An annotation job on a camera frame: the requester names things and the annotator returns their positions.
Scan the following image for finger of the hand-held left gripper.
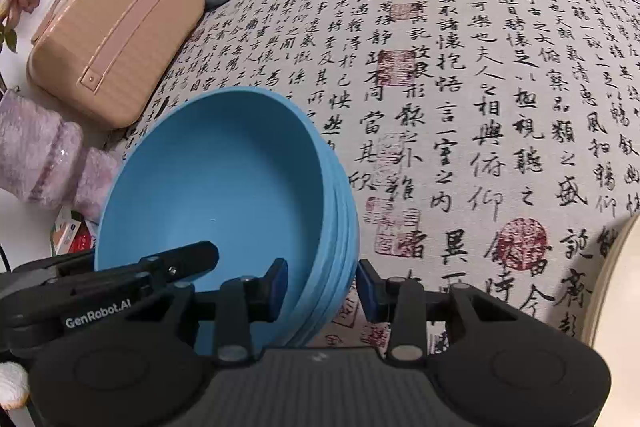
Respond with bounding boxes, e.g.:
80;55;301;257
142;241;219;295

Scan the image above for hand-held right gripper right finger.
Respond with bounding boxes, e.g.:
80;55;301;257
356;259;538;368

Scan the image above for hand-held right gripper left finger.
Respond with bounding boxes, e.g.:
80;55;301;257
150;258;289;365

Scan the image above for cream plate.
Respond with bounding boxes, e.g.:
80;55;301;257
592;212;640;427

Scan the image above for red box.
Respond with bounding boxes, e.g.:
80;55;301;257
75;219;98;253

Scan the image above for white green box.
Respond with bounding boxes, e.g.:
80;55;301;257
50;207;83;253

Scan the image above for purple textured vase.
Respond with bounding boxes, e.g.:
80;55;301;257
0;89;121;223

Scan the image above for pink suitcase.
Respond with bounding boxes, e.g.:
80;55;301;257
27;0;206;128

